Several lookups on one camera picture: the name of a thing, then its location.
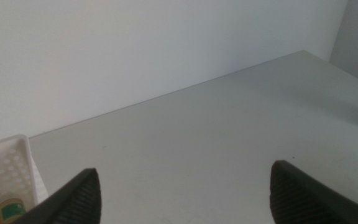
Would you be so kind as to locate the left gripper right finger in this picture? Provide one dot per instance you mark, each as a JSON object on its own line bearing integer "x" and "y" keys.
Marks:
{"x": 306, "y": 199}

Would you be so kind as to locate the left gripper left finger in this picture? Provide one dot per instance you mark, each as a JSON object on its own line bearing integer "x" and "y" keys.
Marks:
{"x": 73, "y": 199}

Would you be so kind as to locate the white perforated plastic basket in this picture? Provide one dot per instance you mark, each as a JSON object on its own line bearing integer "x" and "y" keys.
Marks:
{"x": 22, "y": 146}

